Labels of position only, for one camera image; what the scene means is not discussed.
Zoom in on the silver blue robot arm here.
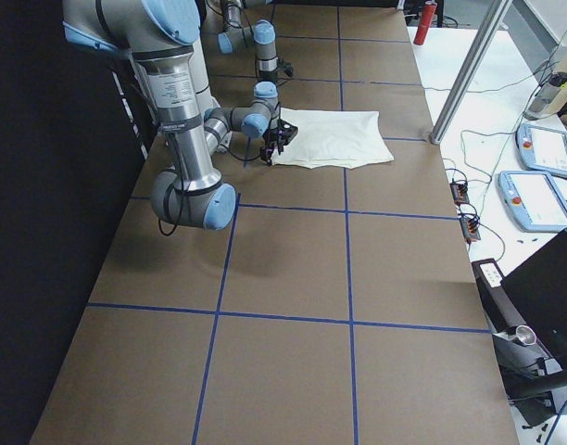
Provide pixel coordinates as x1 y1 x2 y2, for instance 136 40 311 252
217 1 279 83
63 1 296 230

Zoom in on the clear water bottle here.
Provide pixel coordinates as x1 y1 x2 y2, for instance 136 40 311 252
528 71 567 115

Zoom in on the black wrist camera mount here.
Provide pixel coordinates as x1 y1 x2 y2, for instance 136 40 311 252
277 59 295 78
278 120 298 145

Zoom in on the orange black adapter box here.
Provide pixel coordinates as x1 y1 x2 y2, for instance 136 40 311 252
449 181 470 206
459 214 481 245

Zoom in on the red cylinder bottle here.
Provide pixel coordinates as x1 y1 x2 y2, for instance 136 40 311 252
413 0 437 45

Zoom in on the cream long sleeve shirt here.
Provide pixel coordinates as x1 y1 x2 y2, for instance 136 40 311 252
271 108 394 169

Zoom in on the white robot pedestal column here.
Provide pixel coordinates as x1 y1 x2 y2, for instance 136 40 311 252
189 38 219 114

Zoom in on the far teach pendant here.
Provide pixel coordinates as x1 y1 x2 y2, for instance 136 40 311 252
516 122 567 179

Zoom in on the silver metal cup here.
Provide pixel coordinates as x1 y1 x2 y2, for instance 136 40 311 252
507 324 537 347

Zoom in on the near teach pendant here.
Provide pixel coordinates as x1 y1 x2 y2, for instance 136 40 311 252
498 171 567 233

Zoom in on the black box with white label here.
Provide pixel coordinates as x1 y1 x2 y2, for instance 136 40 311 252
472 259 527 338

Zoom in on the far orange black adapter box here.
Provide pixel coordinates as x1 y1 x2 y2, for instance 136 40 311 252
449 181 470 206

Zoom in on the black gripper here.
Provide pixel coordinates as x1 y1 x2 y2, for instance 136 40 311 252
260 126 285 165
257 57 279 83

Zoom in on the teach pendant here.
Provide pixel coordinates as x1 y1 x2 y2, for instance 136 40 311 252
498 171 567 233
516 122 567 179

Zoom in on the near orange black adapter box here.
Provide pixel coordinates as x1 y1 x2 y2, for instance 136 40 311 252
459 214 481 245

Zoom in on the black monitor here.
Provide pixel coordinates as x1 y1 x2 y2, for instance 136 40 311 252
502 229 567 368

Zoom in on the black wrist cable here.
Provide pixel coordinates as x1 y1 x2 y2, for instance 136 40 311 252
157 138 275 237

